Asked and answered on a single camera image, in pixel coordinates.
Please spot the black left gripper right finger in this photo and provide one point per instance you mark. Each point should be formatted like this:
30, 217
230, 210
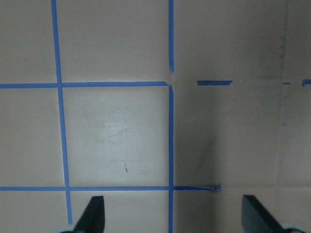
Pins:
256, 218

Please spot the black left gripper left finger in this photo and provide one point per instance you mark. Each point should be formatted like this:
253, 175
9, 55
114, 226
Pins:
93, 218

